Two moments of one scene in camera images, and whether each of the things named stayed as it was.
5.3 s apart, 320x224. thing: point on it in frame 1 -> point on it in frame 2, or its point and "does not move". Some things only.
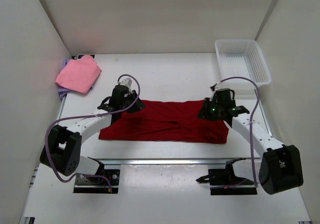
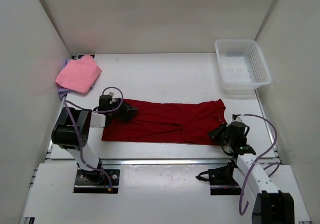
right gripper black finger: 209,110 -> 219,134
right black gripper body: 215,101 -> 229,140
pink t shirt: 79,74 does not move
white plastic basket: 242,57 does not move
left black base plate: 97,184 does not move
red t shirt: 170,121 does not move
